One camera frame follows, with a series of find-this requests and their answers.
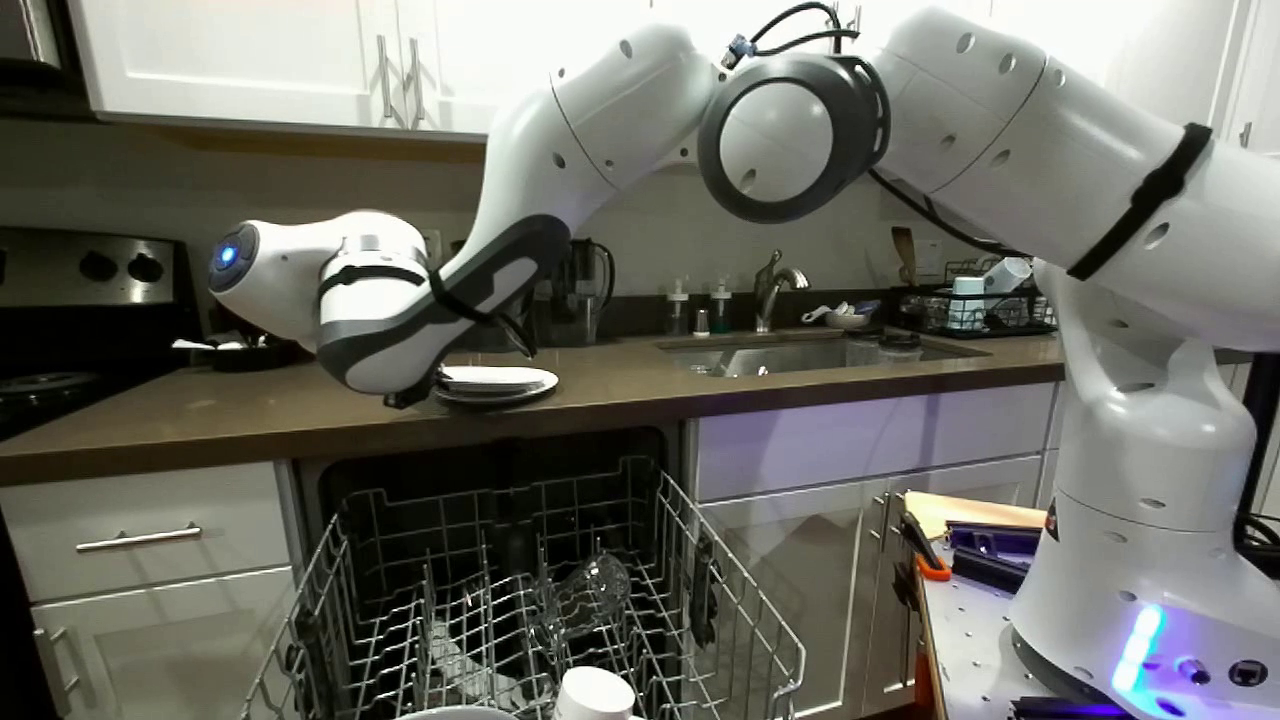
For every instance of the steel kitchen sink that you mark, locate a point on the steel kitchen sink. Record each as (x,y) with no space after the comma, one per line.
(814,359)

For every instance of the black clear-lid appliance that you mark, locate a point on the black clear-lid appliance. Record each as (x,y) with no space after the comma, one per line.
(585,295)

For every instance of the chrome faucet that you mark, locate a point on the chrome faucet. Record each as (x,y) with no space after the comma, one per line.
(764,285)

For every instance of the dark range hood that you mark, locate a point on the dark range hood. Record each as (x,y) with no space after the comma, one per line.
(27,33)

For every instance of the white crumpled paper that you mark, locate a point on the white crumpled paper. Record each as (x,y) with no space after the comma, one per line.
(203,345)

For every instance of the black dish drying rack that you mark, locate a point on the black dish drying rack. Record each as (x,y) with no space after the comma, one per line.
(935,314)

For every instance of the small black clamp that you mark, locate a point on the small black clamp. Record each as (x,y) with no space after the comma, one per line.
(926,552)

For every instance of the black cooktop stove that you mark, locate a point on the black cooktop stove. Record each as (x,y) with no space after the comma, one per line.
(42,401)

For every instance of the white base cabinet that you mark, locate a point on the white base cabinet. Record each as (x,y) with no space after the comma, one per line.
(826,442)

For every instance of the small soap bottle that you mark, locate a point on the small soap bottle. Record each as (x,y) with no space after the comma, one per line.
(676,314)
(720,311)

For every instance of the white drawer front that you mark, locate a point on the white drawer front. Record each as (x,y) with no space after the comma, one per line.
(203,506)

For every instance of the black orange clamp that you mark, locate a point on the black orange clamp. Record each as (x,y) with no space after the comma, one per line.
(993,552)

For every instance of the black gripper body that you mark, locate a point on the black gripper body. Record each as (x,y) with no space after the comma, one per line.
(408,394)

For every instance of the white cabinet door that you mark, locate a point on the white cabinet door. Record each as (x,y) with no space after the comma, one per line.
(174,654)

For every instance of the wooden board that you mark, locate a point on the wooden board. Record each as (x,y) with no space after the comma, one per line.
(993,513)

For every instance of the metal robot mounting table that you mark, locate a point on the metal robot mounting table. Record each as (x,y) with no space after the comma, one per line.
(973,654)

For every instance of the white cloth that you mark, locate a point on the white cloth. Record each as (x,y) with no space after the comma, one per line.
(840,319)

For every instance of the black tray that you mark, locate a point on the black tray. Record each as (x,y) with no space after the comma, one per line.
(265,359)

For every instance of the black rack fitting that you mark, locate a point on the black rack fitting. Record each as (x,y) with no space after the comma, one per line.
(700,584)

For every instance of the white mug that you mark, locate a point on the white mug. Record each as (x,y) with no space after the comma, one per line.
(596,699)

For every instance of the clear wine glass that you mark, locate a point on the clear wine glass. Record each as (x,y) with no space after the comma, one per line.
(593,594)

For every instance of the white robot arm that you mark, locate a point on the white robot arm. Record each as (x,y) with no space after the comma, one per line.
(935,123)

